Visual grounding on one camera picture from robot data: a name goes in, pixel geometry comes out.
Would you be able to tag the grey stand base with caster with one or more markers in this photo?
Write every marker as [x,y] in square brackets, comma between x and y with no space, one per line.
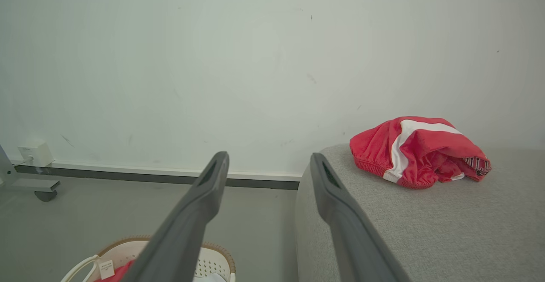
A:
[34,185]

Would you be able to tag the light grey fabric sofa seat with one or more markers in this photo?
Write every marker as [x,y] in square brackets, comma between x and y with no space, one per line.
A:
[447,231]

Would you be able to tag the white wall socket box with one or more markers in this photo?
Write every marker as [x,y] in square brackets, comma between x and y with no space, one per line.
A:
[37,153]

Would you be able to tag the red garment with white tag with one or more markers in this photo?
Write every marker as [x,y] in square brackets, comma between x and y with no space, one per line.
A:
[122,272]

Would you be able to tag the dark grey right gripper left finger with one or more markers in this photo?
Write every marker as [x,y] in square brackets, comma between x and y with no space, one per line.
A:
[183,222]

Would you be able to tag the white perforated laundry basket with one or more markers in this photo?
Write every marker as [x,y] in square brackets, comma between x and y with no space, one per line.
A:
[213,266]

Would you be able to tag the red garment with white stripe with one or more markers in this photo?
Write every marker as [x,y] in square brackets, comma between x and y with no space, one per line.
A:
[425,145]

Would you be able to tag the white and grey baseboard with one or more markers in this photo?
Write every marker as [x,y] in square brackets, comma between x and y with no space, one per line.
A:
[127,173]

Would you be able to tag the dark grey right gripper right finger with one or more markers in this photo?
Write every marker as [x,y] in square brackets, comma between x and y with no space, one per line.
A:
[345,226]

